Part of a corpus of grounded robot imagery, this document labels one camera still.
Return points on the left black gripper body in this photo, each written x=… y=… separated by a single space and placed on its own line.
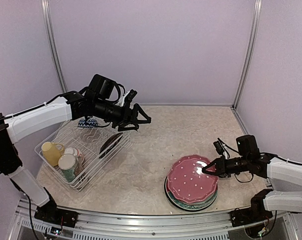
x=122 y=117

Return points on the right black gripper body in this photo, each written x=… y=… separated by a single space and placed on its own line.
x=227 y=170

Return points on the dark patterned plate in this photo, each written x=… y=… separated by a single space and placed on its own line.
x=110 y=144

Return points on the red teal patterned plate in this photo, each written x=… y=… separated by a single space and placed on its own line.
x=190 y=206

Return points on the black rimmed plate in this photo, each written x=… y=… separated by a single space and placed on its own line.
x=170 y=200

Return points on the floral green mug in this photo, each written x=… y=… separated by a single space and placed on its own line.
x=70 y=166

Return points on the yellow ceramic mug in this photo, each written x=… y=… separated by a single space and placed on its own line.
x=52 y=152

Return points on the light green flower plate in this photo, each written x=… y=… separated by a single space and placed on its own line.
x=210 y=197

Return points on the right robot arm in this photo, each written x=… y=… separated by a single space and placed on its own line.
x=265 y=165

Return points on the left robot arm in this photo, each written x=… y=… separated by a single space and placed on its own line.
x=91 y=101

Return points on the blue white patterned bowl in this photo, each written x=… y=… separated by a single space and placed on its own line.
x=87 y=123

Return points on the white red patterned cup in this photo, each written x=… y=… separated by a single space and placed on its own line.
x=76 y=152

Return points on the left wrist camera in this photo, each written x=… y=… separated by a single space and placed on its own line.
x=127 y=97

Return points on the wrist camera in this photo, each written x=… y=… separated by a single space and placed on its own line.
x=127 y=97
x=220 y=149

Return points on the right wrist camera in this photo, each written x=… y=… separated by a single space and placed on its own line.
x=220 y=149

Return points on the white wire dish rack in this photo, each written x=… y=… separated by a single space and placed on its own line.
x=89 y=141

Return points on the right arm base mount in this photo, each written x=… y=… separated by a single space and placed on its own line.
x=253 y=214

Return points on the front aluminium rail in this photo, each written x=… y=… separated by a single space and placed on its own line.
x=96 y=225

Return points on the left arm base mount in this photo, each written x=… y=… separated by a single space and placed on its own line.
x=58 y=216

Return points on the left aluminium frame post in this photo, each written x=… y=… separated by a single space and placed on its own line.
x=52 y=45

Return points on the aluminium frame post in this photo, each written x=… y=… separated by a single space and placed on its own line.
x=52 y=45
x=249 y=53

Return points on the right aluminium frame post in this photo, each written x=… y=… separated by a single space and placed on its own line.
x=249 y=53

